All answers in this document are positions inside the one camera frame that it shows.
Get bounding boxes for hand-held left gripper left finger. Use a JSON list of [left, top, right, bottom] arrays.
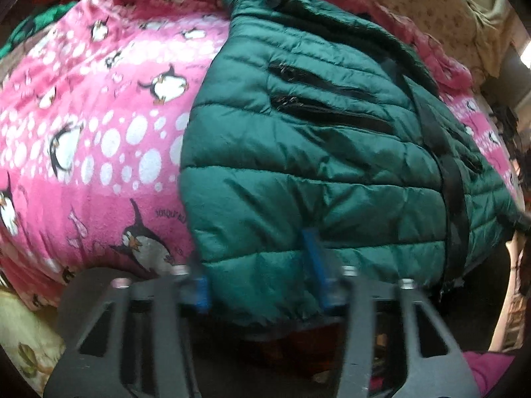
[[43, 256, 211, 398]]

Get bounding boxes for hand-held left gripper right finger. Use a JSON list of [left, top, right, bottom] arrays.
[[300, 227, 482, 398]]

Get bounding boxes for green cloth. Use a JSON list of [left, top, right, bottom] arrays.
[[0, 2, 79, 61]]

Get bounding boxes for magenta cloth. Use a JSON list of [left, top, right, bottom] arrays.
[[462, 350, 517, 396]]

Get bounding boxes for green puffer jacket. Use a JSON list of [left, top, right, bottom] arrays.
[[178, 0, 531, 326]]

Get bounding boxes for cream leaf print sheet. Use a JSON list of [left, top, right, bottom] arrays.
[[0, 290, 67, 394]]

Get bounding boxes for pink penguin print blanket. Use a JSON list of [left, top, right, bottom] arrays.
[[0, 0, 523, 311]]

